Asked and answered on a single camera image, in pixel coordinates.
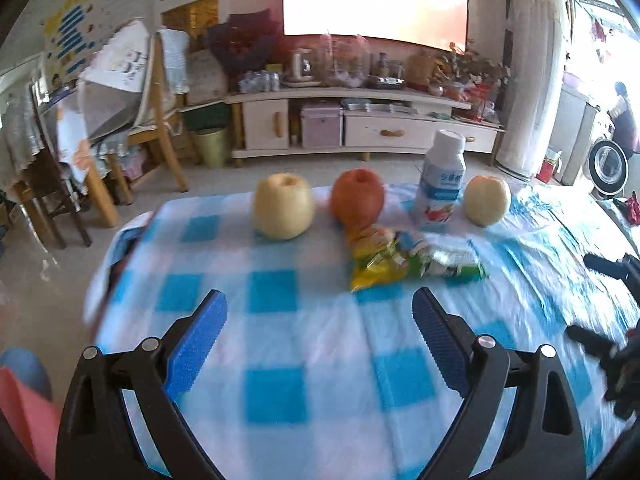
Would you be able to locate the white orange-print tablecloth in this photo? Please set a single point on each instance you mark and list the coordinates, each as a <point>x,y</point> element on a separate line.
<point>75,150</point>

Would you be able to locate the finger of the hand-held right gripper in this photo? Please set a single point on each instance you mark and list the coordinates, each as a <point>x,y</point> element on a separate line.
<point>607,266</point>
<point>587,337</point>

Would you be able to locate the white yogurt bottle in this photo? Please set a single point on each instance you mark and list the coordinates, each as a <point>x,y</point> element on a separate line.
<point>440,180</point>

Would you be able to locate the light wooden chair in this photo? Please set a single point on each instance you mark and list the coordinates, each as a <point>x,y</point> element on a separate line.
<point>162,130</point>

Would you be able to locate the blue white checked tablecloth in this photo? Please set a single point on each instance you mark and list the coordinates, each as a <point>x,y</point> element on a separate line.
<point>325,340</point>

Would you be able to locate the wall television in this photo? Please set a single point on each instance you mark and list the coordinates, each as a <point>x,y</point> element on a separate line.
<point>375,0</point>

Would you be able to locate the small gold wall panel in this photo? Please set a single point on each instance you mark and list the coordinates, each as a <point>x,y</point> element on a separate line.
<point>192,17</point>

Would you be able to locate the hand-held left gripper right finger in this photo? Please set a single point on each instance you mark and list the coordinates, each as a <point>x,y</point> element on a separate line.
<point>442,345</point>

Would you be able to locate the red gift bag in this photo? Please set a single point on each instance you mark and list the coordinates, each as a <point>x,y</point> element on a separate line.
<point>549,167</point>

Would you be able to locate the cream television cabinet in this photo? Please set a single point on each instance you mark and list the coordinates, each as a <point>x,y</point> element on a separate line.
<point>390,125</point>

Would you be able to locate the green snack wrapper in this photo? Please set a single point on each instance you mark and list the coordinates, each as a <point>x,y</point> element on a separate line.
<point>450,265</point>

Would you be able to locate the red apple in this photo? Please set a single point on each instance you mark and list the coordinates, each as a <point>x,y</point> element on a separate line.
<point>357,197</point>

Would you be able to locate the wooden dining table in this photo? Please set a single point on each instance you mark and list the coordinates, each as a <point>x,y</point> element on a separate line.
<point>102,195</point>

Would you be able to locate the washing machine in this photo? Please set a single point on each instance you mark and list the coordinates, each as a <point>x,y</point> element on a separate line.
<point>610,162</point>

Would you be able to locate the beige quilted bag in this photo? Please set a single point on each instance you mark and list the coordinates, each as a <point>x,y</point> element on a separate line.
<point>206,77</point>

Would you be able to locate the white curtain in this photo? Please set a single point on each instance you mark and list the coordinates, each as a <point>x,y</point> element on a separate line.
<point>532,70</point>

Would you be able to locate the dried flower arrangement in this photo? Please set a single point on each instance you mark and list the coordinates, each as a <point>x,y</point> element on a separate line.
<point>472,67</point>

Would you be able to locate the grey lace chair cover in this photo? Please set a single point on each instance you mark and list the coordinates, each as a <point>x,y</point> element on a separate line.
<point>17,135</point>

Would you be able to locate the grey white food cover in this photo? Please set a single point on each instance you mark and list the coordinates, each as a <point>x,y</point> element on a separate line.
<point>112,90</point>

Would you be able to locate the dark wooden chair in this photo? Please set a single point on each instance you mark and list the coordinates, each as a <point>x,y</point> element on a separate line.
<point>50,195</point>

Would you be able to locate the white cabinet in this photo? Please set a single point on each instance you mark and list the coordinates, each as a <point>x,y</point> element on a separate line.
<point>572,130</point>

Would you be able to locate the yellow snack wrapper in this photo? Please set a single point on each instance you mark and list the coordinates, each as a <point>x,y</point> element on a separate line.
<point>375,265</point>

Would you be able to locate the blue yellow wall chart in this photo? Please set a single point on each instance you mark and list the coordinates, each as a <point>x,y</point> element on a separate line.
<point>72,30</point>

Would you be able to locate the pink storage box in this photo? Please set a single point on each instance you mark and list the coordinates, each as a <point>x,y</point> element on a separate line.
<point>322,127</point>

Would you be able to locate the green waste bin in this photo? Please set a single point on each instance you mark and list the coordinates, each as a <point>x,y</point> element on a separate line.
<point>211,147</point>

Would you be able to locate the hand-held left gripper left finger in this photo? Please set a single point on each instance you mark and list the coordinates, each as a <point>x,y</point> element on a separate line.
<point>195,345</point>

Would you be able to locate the yellow pear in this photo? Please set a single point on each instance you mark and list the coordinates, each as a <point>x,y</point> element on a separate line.
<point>486,200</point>
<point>282,207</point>

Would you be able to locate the glass jar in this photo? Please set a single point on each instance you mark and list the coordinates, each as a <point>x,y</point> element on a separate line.
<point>347,62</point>

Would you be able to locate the white electric kettle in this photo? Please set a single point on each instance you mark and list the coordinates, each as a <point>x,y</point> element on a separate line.
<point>302,66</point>

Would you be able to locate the red cloth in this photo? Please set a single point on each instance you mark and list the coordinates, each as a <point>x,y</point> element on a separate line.
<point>631,210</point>

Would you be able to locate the light blue towel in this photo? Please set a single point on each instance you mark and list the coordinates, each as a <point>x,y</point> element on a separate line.
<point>174,60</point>

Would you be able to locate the red hanging garment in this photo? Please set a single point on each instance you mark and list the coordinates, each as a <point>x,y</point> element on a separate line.
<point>598,30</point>

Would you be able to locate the pink plastic bin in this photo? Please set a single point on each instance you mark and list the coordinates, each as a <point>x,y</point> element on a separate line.
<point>25,420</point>

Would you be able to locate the dark flower bouquet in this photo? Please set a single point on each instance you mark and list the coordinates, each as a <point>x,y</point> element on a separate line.
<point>245,42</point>

